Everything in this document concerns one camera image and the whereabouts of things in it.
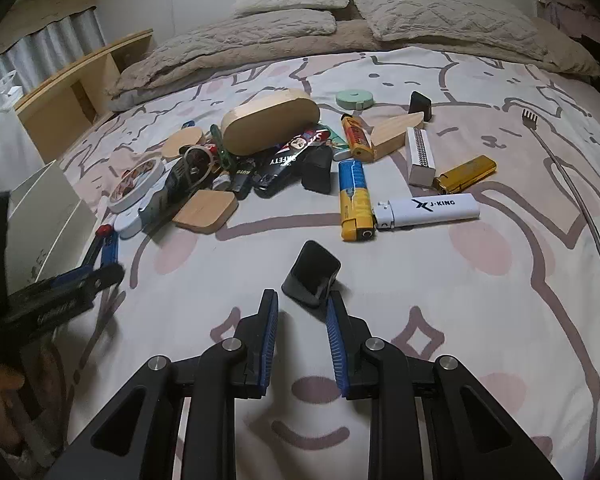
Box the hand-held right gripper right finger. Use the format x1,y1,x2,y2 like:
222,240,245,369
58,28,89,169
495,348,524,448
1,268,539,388
325,290,563,480

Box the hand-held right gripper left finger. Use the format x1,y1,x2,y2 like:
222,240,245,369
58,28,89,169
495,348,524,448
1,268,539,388
45,288,281,480

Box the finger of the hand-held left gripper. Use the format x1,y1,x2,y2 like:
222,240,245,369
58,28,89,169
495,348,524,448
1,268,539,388
30,262,127,301

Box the white storage box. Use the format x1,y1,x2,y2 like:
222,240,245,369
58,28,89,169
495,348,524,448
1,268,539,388
5,160,98,286

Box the black plastic clip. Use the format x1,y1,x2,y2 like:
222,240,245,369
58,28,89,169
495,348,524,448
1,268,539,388
281,240,342,310

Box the person's left hand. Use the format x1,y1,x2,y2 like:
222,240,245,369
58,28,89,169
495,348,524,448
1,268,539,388
0,365,28,456

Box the white round device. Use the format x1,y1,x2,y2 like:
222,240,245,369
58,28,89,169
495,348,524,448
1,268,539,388
114,207,146,240

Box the large clear tape roll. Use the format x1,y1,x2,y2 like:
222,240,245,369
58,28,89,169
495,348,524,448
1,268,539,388
107,155,166,213

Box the dark striped packet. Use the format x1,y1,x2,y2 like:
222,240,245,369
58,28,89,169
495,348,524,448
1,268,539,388
140,155,203,233

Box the wooden square coaster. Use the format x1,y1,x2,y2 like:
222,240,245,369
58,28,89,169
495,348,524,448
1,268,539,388
172,191,238,235

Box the blue yellow lighter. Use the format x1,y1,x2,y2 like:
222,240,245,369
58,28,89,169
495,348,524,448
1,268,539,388
337,158,377,243

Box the round bamboo lid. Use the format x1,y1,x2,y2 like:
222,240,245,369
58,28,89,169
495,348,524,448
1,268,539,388
161,127,207,162

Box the white lighter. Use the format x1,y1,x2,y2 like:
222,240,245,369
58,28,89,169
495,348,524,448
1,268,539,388
372,192,481,231

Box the black printed lighter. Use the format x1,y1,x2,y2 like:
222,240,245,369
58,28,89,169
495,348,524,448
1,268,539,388
254,142,326,198

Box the black rectangular case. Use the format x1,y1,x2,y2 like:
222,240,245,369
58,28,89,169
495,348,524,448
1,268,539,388
301,145,333,193

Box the red printed packet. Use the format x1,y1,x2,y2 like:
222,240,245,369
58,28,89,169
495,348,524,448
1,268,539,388
280,127,338,153

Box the wooden bedside shelf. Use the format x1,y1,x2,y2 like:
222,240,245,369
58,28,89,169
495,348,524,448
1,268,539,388
14,30,155,163

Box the white silver box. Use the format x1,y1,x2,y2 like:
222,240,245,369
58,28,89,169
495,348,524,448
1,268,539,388
406,126,437,186

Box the orange yellow lighter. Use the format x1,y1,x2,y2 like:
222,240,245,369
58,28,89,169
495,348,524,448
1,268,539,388
341,113,373,162

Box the wooden oval case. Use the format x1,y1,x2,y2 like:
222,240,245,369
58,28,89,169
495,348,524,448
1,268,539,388
221,88,321,157

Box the gold lighter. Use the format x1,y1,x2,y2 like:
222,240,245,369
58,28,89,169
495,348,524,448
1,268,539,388
434,156,497,195

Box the wooden wedge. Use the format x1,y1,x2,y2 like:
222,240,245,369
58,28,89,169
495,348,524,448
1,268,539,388
369,111,425,162

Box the grey curtain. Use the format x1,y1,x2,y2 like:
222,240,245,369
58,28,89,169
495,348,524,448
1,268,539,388
0,6,106,91

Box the beige blanket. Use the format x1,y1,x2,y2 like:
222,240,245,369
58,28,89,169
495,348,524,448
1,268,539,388
107,7,600,111

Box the green tape measure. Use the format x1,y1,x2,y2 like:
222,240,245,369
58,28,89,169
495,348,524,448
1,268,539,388
336,89,376,110

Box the small black box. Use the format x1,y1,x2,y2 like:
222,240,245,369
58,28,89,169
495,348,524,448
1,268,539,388
408,91,433,122

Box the beige printed curtain valance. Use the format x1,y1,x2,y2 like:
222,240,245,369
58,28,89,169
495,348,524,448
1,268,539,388
0,0,98,36

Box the metal back scratcher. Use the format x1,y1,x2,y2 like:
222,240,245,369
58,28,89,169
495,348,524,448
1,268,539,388
521,107,600,311

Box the pink clothes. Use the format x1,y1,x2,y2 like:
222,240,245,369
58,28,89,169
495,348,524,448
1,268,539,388
537,0,600,46

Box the green handled tool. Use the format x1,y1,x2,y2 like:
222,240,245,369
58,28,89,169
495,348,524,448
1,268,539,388
210,124,233,170

